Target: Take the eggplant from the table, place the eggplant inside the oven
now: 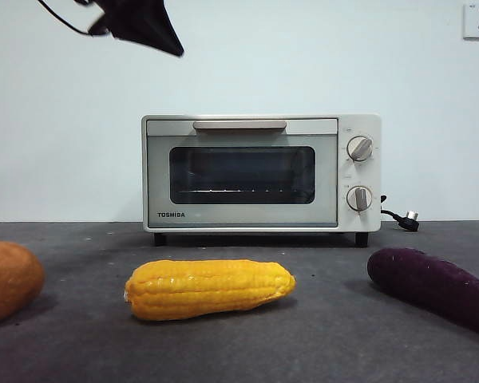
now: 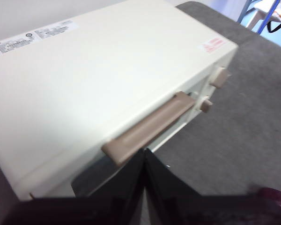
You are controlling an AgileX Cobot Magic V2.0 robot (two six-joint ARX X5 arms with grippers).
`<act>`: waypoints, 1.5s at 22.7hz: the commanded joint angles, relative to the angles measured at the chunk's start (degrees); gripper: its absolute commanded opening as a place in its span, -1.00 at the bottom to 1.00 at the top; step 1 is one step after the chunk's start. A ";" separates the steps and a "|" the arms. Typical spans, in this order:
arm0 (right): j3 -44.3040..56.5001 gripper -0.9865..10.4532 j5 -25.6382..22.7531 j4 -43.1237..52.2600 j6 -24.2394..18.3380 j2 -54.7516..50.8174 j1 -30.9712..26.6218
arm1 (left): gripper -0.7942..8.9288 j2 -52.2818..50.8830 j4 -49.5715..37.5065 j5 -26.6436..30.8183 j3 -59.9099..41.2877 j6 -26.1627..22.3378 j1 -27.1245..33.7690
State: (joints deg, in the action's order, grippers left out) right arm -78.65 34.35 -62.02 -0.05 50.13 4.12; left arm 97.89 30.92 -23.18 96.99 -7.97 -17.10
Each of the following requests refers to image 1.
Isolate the glass oven door beige handle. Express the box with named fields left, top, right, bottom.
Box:
left=144, top=117, right=339, bottom=229

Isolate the white Toshiba toaster oven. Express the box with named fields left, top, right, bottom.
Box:
left=141, top=113, right=382, bottom=247

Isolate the beige knob slanted pointer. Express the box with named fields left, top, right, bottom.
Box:
left=346, top=135, right=374, bottom=163

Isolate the yellow corn cob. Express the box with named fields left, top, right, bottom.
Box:
left=124, top=259, right=298, bottom=322

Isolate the beige knob upright pointer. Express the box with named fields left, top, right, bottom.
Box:
left=345, top=184, right=374, bottom=213

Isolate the brown potato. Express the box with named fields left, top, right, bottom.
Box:
left=0, top=240, right=46, bottom=326

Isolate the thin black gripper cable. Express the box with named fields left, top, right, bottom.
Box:
left=38, top=0, right=105, bottom=38

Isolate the wire oven rack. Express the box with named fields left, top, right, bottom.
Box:
left=177, top=186, right=311, bottom=197

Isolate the black oven power cord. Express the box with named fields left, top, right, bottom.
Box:
left=379, top=193, right=422, bottom=233

